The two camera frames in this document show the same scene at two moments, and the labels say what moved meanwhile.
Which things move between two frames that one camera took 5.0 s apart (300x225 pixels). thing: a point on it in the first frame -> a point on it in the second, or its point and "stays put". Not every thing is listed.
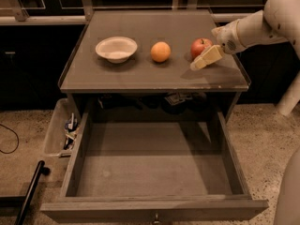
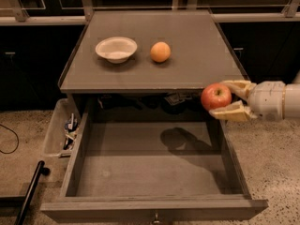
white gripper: (227, 38) -> (268, 97)
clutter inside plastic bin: (70, 126) stays put
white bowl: (116, 49) stays put
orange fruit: (160, 52) stays put
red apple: (199, 45) -> (216, 96)
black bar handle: (39, 172) stays put
